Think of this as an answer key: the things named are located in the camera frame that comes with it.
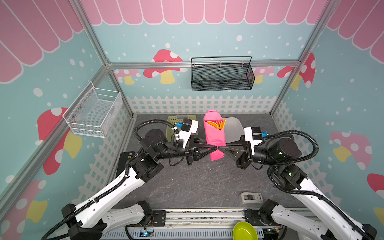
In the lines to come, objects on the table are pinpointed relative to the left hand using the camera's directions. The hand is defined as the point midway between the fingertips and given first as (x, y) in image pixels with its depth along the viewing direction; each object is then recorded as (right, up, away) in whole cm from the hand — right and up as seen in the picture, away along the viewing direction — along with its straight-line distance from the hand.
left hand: (215, 150), depth 50 cm
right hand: (+1, +1, 0) cm, 2 cm away
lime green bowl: (+16, -41, +21) cm, 49 cm away
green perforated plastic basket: (-23, +14, +59) cm, 65 cm away
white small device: (+22, -29, +27) cm, 45 cm away
